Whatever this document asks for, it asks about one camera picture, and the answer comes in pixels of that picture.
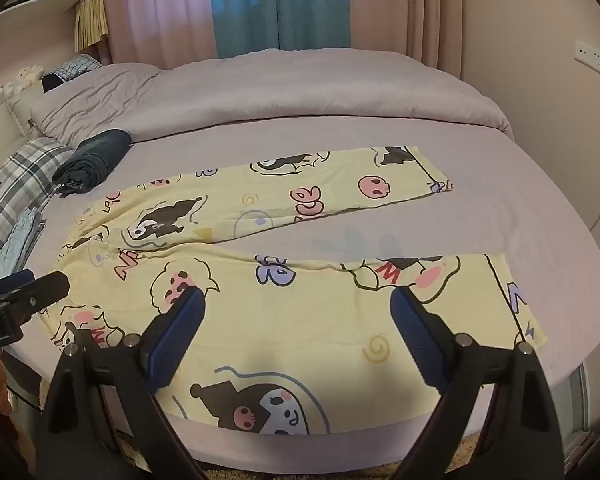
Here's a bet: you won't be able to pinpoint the stack of folded blue clothes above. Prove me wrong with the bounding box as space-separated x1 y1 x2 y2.
0 172 49 282

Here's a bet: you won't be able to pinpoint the white plush toys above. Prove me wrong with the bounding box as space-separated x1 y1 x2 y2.
0 64 46 117

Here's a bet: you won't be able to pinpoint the pink curtain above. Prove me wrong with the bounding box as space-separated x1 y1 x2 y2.
347 0 464 82
92 0 217 68

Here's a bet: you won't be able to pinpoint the grey plaid pillow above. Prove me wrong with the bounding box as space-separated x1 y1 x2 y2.
0 137 77 267

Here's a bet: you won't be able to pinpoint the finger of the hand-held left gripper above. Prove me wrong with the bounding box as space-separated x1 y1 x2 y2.
0 268 36 305
0 270 71 322

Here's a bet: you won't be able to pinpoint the white wall shelf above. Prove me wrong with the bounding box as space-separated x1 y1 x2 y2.
0 0 92 17

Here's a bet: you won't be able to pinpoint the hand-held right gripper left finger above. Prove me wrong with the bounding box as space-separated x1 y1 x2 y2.
30 286 206 480

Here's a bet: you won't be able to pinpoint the blue curtain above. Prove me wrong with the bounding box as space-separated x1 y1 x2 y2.
207 0 354 59

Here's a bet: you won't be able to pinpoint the white wall power strip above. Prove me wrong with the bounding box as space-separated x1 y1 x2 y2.
574 38 600 84

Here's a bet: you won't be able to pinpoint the dark rolled cloth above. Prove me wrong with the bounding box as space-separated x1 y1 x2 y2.
52 129 133 197

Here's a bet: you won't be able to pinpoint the bed with pink sheet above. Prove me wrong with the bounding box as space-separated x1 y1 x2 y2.
0 50 600 466

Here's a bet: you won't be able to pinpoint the pink pillow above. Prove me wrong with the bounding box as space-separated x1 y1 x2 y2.
30 49 514 142

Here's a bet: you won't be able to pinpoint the blue plaid cloth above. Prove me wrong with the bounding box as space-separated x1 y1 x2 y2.
42 55 104 94

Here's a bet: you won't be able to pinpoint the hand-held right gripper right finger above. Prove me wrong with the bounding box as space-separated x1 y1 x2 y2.
389 285 567 480

